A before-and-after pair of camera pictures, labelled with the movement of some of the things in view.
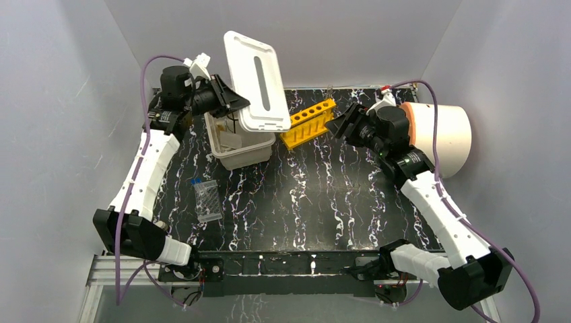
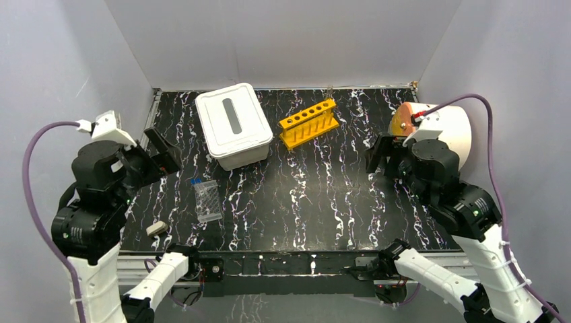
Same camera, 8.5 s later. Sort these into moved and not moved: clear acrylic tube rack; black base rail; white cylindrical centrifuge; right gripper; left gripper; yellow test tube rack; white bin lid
Moved: left gripper; right gripper; white bin lid
Not moved: clear acrylic tube rack; white cylindrical centrifuge; yellow test tube rack; black base rail
